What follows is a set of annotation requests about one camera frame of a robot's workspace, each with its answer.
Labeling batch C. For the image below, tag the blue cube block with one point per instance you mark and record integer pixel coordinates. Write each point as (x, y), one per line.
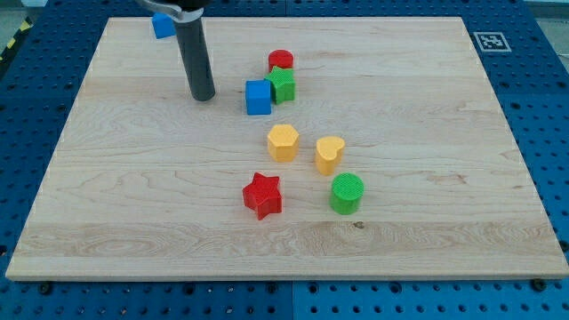
(258, 97)

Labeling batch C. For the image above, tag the yellow hexagon block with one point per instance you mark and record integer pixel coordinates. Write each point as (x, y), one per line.
(283, 143)

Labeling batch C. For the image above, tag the red star block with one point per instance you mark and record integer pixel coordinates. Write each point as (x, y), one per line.
(263, 196)

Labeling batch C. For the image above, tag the yellow heart block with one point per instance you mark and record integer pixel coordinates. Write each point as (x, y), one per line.
(329, 152)

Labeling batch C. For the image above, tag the green cylinder block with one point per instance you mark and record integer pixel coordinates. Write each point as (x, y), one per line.
(346, 193)

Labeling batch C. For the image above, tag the green star block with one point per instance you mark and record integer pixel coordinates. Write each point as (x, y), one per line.
(283, 85)

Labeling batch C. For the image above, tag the red cylinder block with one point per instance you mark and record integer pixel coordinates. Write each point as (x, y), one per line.
(280, 58)

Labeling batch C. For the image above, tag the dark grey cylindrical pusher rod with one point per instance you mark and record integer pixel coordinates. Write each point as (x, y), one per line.
(195, 58)

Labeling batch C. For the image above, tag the silver clamp on rod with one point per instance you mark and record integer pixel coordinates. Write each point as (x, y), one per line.
(174, 11)

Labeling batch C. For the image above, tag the small blue block at edge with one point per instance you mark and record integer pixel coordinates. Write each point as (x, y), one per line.
(162, 25)

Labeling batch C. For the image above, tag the white fiducial marker tag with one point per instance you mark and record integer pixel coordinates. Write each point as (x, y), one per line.
(489, 41)

